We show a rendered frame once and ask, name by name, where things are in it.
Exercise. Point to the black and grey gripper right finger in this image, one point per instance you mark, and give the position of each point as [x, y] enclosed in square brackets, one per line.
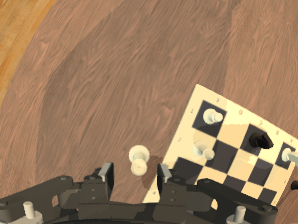
[233, 207]

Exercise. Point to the chessboard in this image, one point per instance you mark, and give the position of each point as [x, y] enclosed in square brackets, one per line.
[257, 172]

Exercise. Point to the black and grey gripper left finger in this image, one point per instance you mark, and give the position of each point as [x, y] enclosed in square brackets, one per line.
[34, 205]

